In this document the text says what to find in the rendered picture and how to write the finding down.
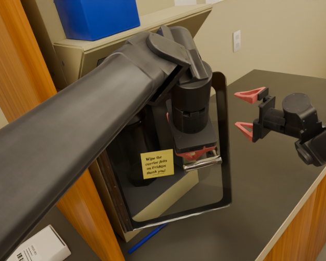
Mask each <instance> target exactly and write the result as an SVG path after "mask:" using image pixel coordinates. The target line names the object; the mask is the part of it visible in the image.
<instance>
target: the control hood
mask: <svg viewBox="0 0 326 261"><path fill-rule="evenodd" d="M212 8H213V5H212V4H196V5H180V6H173V7H170V8H166V9H163V10H160V11H156V12H153V13H149V14H146V15H143V16H140V17H139V19H140V26H138V27H135V28H132V29H130V30H126V31H123V32H120V33H117V34H114V35H111V36H108V37H105V38H102V39H99V40H96V41H88V40H77V39H64V40H60V41H57V42H54V44H53V47H54V50H55V53H56V55H57V58H58V61H59V63H60V66H61V68H62V71H63V74H64V76H65V79H66V82H67V84H68V86H69V85H71V84H72V83H74V82H75V81H77V80H79V79H80V78H82V77H83V76H85V75H86V74H88V73H89V72H91V71H92V70H93V69H95V68H96V67H97V63H98V60H99V59H102V58H104V57H107V56H109V55H110V54H111V53H113V52H114V51H116V50H117V49H119V48H121V47H122V46H123V45H124V43H125V42H126V40H127V39H128V38H130V37H132V36H134V35H135V34H137V33H139V32H141V31H148V32H152V33H156V32H157V31H158V29H159V28H160V26H161V25H165V26H167V27H173V26H182V27H184V28H186V29H188V30H189V32H190V34H191V36H192V38H194V37H195V35H196V34H197V32H198V30H199V29H200V27H201V26H202V25H203V23H204V21H205V20H206V18H207V17H208V15H209V14H210V12H211V11H212Z"/></svg>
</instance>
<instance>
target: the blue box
mask: <svg viewBox="0 0 326 261"><path fill-rule="evenodd" d="M54 3H55V6H56V10H57V12H58V15H59V18H60V21H61V24H62V26H63V29H64V32H65V35H66V38H68V39H77V40H88V41H96V40H99V39H102V38H105V37H108V36H111V35H114V34H117V33H120V32H123V31H126V30H130V29H132V28H135V27H138V26H140V19H139V14H138V9H137V4H136V0H54Z"/></svg>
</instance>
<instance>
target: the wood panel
mask: <svg viewBox="0 0 326 261"><path fill-rule="evenodd" d="M56 93H57V91H56V88H55V86H54V83H53V81H52V78H51V76H50V73H49V71H48V68H47V66H46V63H45V61H44V59H43V56H42V54H41V51H40V49H39V46H38V43H37V41H36V38H35V36H34V34H33V31H32V29H31V26H30V24H29V21H28V19H27V16H26V14H25V11H24V9H23V7H22V4H21V2H20V0H0V108H1V110H2V112H3V114H4V116H5V117H6V119H7V121H8V123H10V122H12V121H14V120H15V119H17V118H18V117H20V116H21V115H23V114H25V113H26V112H28V111H30V110H31V109H33V108H34V107H36V106H38V105H39V104H41V103H42V102H44V101H45V100H47V99H48V98H50V97H51V96H53V95H55V94H56ZM56 206H57V208H58V209H59V210H60V212H61V213H62V214H63V215H64V216H65V218H66V219H67V220H68V221H69V222H70V223H71V225H72V226H73V227H74V228H75V229H76V231H77V232H78V233H79V234H80V235H81V237H82V238H83V239H84V240H85V241H86V243H87V244H88V245H89V246H90V247H91V248H92V250H93V251H94V252H95V253H96V254H97V256H98V257H99V258H100V259H101V260H102V261H125V259H124V257H123V254H122V251H121V249H120V246H119V244H118V242H117V239H116V237H115V234H114V232H113V229H112V227H111V224H110V222H109V219H108V217H107V214H106V212H105V209H104V207H103V205H102V202H101V200H100V197H99V195H98V192H97V190H96V187H95V184H94V182H93V179H92V177H91V175H90V172H89V170H88V169H87V170H86V171H85V172H84V173H83V175H82V176H81V177H80V178H79V179H78V180H77V181H76V182H75V184H74V185H73V186H72V187H71V188H70V189H69V190H68V192H67V193H66V194H65V195H64V196H63V197H62V198H61V199H60V201H59V202H58V203H57V204H56Z"/></svg>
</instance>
